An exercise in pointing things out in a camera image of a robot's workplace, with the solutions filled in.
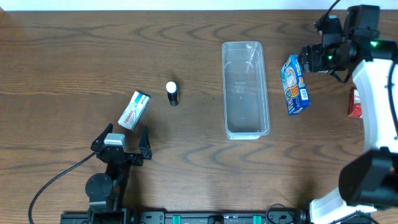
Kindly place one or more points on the white green Panadol box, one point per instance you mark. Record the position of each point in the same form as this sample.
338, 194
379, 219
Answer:
134, 110

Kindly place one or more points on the clear plastic container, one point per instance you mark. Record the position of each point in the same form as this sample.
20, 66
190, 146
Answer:
246, 110

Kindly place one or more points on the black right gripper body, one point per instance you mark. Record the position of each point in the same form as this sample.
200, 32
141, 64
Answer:
311, 59

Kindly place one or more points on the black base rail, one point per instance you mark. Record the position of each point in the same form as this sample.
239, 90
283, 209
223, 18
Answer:
275, 215

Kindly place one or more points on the dark bottle white cap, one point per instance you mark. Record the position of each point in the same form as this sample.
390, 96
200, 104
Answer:
172, 93

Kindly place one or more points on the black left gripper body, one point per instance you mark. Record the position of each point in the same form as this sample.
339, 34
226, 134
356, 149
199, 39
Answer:
123, 157

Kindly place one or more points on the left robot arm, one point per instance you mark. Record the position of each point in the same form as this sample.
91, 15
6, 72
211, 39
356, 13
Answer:
106, 190

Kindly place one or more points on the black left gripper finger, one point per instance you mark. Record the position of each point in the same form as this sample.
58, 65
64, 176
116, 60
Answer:
99, 141
144, 145

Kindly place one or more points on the red Panadol box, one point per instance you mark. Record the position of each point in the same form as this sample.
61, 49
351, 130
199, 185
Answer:
355, 110

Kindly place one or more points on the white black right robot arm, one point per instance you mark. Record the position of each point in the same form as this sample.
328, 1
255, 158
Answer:
369, 183

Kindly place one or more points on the blue Kool Fever box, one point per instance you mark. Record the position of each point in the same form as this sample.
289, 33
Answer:
295, 90

